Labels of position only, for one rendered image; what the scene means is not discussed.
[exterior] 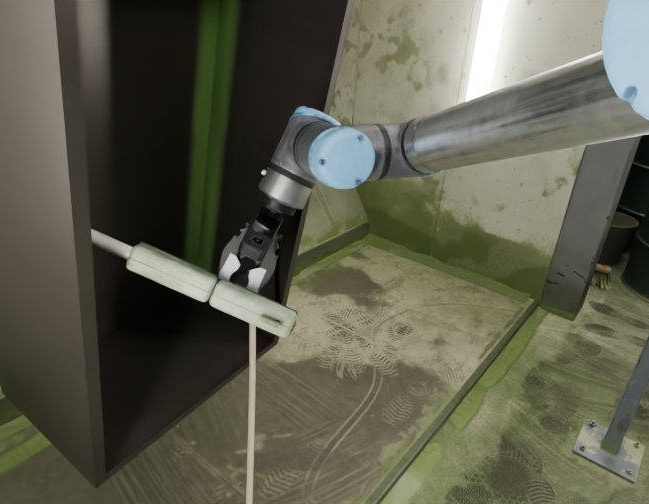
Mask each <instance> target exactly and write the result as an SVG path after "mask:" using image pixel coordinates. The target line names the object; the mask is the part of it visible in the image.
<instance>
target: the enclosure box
mask: <svg viewBox="0 0 649 504"><path fill-rule="evenodd" d="M354 2H355V0H0V386H1V390H2V393H3V394H4V395H5V396H6V397H7V398H8V399H9V400H10V401H11V402H12V403H13V404H14V405H15V406H16V407H17V408H18V409H19V410H20V411H21V412H22V413H23V414H24V416H25V417H26V418H27V419H28V420H29V421H30V422H31V423H32V424H33V425H34V426H35V427H36V428H37V429H38V430H39V431H40V432H41V433H42V434H43V435H44V436H45V437H46V438H47V439H48V440H49V441H50V442H51V443H52V444H53V445H54V446H55V447H56V448H57V449H58V450H59V452H60V453H61V454H62V455H63V456H64V457H65V458H66V459H67V460H68V461H69V462H70V463H71V464H72V465H73V466H74V467H75V468H76V469H77V470H78V471H79V472H80V473H81V474H82V475H83V476H84V477H85V478H86V479H87V480H88V481H89V482H90V483H91V484H92V485H93V486H94V488H95V489H96V488H98V487H99V486H100V485H101V484H103V483H104V482H105V481H106V480H108V479H109V478H110V477H111V476H113V475H114V474H115V473H116V472H118V471H119V470H120V469H121V468H123V467H124V466H125V465H126V464H128V463H129V462H130V461H131V460H133V459H134V458H135V457H136V456H138V455H139V454H140V453H141V452H143V451H144V450H145V449H146V448H148V447H149V446H150V445H151V444H153V443H154V442H155V441H156V440H158V439H159V438H160V437H161V436H163V435H164V434H165V433H166V432H168V431H169V430H170V429H171V428H173V427H174V426H175V425H176V424H178V423H179V422H180V421H181V420H183V419H184V418H185V417H186V416H188V415H189V414H190V413H191V412H193V411H194V410H195V409H196V408H198V407H199V406H200V405H201V404H203V403H204V402H205V401H206V400H208V399H209V398H210V397H211V396H213V395H214V394H215V393H216V392H218V391H219V390H220V389H221V388H223V387H224V386H225V385H226V384H228V383H229V382H230V381H231V380H233V379H234V378H235V377H236V376H238V375H239V374H240V373H241V372H243V371H244V370H245V369H246V368H248V367H249V323H248V322H246V321H243V320H241V319H239V318H237V317H234V316H232V315H230V314H228V313H225V312H223V311H221V310H219V309H216V308H214V307H212V306H211V305H210V303H209V300H208V301H206V302H201V301H198V300H196V299H194V298H192V297H189V296H187V295H185V294H183V293H180V292H178V291H176V290H173V289H171V288H169V287H167V286H164V285H162V284H160V283H158V282H155V281H153V280H151V279H149V278H146V277H144V276H142V275H140V274H137V273H135V272H133V271H131V270H129V269H128V268H127V267H126V262H127V260H126V259H124V258H122V257H119V256H117V255H115V254H113V253H110V252H108V251H106V250H104V249H101V248H99V247H97V246H95V245H92V238H91V229H93V230H95V231H98V232H100V233H102V234H104V235H107V236H109V237H111V238H113V239H116V240H118V241H120V242H122V243H124V244H127V245H129V246H131V247H134V246H135V245H138V244H140V241H143V242H145V243H147V244H149V245H151V246H154V247H156V248H158V249H160V250H162V251H165V252H167V253H169V254H171V255H174V256H176V257H178V258H180V259H182V260H185V261H187V262H189V263H191V264H194V265H196V266H198V267H200V268H202V269H205V270H207V271H209V272H211V273H214V274H216V275H218V273H219V266H220V261H221V256H222V252H223V250H224V248H225V247H226V245H227V244H228V243H229V242H230V241H231V240H232V238H233V236H234V235H237V236H238V237H239V235H240V234H241V231H240V229H241V228H244V227H245V224H246V222H248V221H249V220H250V219H251V220H254V219H255V217H256V215H257V213H258V212H259V210H260V208H261V207H266V205H267V204H265V203H264V202H262V201H261V200H259V199H258V198H259V196H260V194H261V192H263V191H261V190H260V189H259V187H258V186H259V184H260V182H261V180H262V178H263V177H265V176H264V175H262V174H261V172H262V170H266V171H267V167H268V165H269V163H270V161H271V159H272V157H273V155H274V153H275V150H276V148H277V146H278V144H279V142H280V140H281V138H282V136H283V134H284V132H285V130H286V128H287V126H288V124H289V119H290V117H291V116H292V115H293V114H294V112H295V110H296V109H297V108H298V107H300V106H306V107H309V108H313V109H315V110H318V111H320V112H322V113H324V114H326V115H328V116H329V113H330V109H331V104H332V100H333V95H334V91H335V87H336V82H337V78H338V73H339V69H340V64H341V60H342V56H343V51H344V47H345V42H346V38H347V33H348V29H349V25H350V20H351V16H352V11H353V7H354ZM311 193H312V191H311ZM311 193H310V195H309V197H308V199H307V201H306V203H305V205H304V207H303V209H301V210H300V209H297V208H296V211H295V213H294V215H293V216H291V215H288V214H285V213H284V214H283V218H284V219H283V222H282V224H281V226H280V228H279V230H278V233H280V234H282V235H283V236H282V239H281V241H280V243H279V249H276V250H275V255H278V259H277V260H276V267H275V270H274V273H273V275H272V276H271V278H270V279H269V280H268V281H267V282H266V284H265V285H264V286H263V287H262V288H261V289H260V290H259V291H258V292H259V294H260V295H262V296H265V297H267V298H269V299H271V300H274V301H276V302H278V303H280V304H282V305H285V306H286V304H287V300H288V295H289V291H290V286H291V282H292V277H293V273H294V268H295V264H296V260H297V255H298V251H299V246H300V242H301V237H302V233H303V229H304V224H305V220H306V215H307V211H308V206H309V202H310V197H311ZM258 292H257V293H258Z"/></svg>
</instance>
